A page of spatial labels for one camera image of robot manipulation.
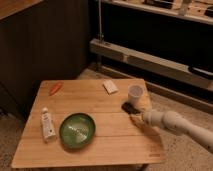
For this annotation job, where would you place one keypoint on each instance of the white sponge block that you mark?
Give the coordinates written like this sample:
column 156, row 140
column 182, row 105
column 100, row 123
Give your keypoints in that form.
column 110, row 87

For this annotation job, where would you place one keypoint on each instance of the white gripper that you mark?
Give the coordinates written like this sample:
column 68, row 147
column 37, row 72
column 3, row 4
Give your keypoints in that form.
column 151, row 117

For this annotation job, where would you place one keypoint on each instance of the white ceramic cup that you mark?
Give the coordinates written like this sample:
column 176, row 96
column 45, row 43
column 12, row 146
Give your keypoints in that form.
column 134, row 94

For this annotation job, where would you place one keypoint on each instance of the metal shelf rack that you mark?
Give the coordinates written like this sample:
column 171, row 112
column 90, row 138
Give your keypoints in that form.
column 174, row 54

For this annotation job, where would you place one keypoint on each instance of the white tube with cap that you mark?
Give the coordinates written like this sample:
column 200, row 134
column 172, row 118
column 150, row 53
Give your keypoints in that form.
column 47, row 125

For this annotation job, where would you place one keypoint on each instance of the wooden table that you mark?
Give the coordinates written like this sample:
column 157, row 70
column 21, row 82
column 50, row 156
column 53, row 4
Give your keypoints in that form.
column 116, row 141

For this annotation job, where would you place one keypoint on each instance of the orange carrot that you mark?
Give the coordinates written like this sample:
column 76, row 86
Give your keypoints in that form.
column 55, row 88

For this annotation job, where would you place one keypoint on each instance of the green bowl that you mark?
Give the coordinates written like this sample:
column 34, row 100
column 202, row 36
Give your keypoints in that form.
column 77, row 130

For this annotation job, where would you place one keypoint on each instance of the black eraser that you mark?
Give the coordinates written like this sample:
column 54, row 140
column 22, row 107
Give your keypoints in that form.
column 128, row 108

